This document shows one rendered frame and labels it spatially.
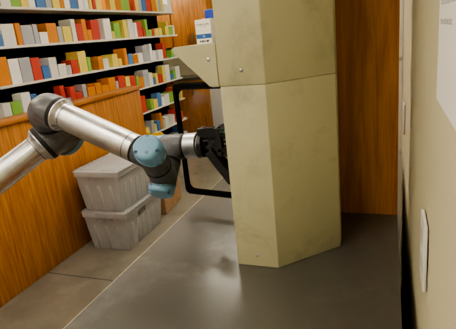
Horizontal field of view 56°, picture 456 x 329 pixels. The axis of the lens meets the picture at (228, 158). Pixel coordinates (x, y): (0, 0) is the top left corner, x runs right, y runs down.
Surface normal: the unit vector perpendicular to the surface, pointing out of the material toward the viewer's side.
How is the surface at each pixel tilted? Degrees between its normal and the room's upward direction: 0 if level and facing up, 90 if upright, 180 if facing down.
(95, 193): 95
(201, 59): 90
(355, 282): 0
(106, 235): 95
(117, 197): 95
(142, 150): 46
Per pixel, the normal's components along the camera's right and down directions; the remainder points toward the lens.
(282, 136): 0.42, 0.21
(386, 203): -0.34, 0.29
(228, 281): -0.10, -0.96
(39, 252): 0.94, 0.00
